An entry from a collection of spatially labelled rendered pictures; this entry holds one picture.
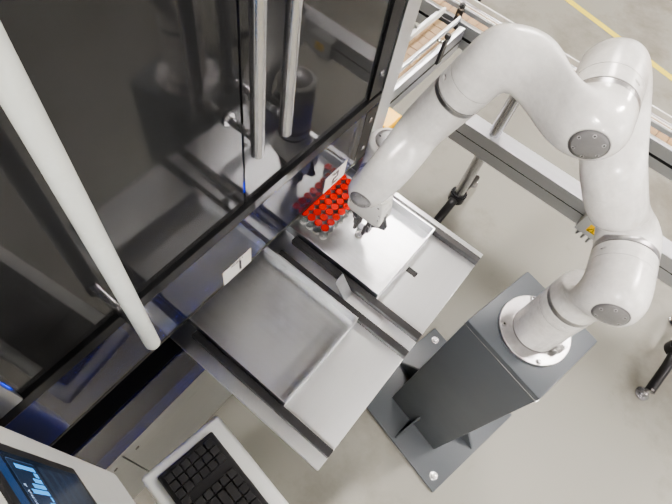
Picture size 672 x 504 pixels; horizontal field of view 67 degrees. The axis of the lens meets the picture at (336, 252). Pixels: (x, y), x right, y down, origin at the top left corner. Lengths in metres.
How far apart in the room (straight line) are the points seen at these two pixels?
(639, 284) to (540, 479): 1.37
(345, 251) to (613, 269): 0.62
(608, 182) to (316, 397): 0.72
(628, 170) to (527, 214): 1.87
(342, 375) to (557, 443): 1.33
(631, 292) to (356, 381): 0.59
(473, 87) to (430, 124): 0.11
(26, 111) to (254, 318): 0.87
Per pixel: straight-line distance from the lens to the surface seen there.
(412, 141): 0.96
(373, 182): 0.98
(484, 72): 0.83
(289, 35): 0.66
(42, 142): 0.46
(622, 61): 0.86
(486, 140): 2.19
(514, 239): 2.65
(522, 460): 2.27
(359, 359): 1.21
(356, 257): 1.31
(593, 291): 1.05
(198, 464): 1.20
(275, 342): 1.20
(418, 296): 1.30
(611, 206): 0.95
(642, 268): 1.07
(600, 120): 0.77
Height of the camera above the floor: 2.02
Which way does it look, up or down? 60 degrees down
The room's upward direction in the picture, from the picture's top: 16 degrees clockwise
